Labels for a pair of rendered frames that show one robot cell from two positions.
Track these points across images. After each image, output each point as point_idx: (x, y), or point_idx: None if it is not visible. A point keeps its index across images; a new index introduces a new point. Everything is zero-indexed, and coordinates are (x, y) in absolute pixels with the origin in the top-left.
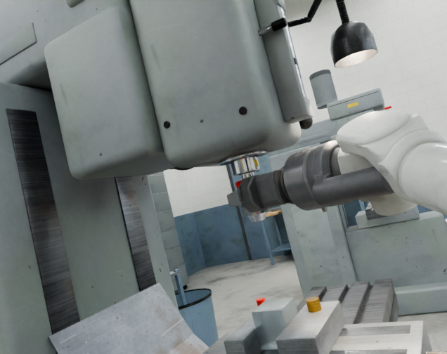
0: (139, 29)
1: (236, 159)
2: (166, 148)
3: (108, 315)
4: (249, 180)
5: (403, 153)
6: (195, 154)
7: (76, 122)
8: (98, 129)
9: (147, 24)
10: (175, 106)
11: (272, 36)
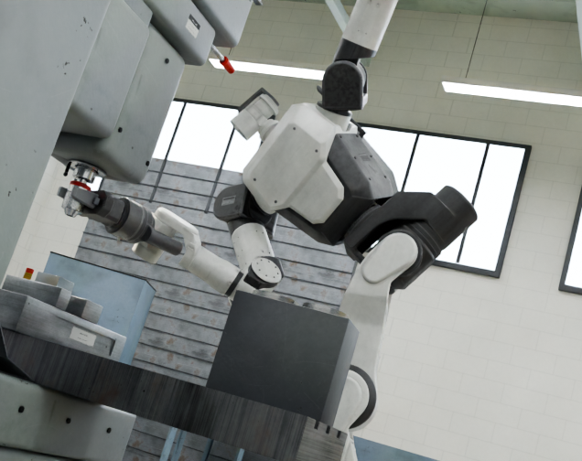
0: (142, 57)
1: (94, 170)
2: (110, 143)
3: None
4: (112, 196)
5: (199, 245)
6: (116, 162)
7: (92, 68)
8: (100, 91)
9: (147, 60)
10: (128, 124)
11: None
